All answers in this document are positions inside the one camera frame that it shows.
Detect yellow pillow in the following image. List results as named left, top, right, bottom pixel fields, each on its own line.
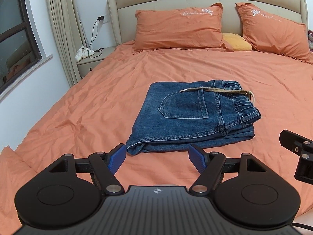
left=222, top=33, right=253, bottom=52

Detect black cable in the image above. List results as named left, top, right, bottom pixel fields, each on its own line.
left=87, top=19, right=105, bottom=60

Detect beige drawstring belt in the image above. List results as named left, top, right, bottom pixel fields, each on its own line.
left=179, top=87, right=255, bottom=104

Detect blue denim jeans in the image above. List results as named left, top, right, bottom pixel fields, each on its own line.
left=126, top=80, right=261, bottom=155

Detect orange pillow right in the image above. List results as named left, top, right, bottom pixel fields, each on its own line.
left=236, top=3, right=311, bottom=64

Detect beige upholstered headboard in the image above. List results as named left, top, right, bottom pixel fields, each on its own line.
left=106, top=0, right=309, bottom=46

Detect orange pillow left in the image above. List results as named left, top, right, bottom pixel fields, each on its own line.
left=133, top=3, right=233, bottom=52

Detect orange pillow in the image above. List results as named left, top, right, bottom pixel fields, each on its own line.
left=133, top=3, right=233, bottom=52
left=236, top=3, right=311, bottom=64

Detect beige curtain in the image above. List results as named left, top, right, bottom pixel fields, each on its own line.
left=47, top=0, right=86, bottom=87

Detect beige nightstand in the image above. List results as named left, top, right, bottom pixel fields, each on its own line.
left=77, top=46, right=116, bottom=78

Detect dark window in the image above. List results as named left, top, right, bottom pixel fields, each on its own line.
left=0, top=0, right=42, bottom=93

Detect white cloth on nightstand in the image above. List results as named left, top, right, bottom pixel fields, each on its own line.
left=75, top=45, right=95, bottom=63

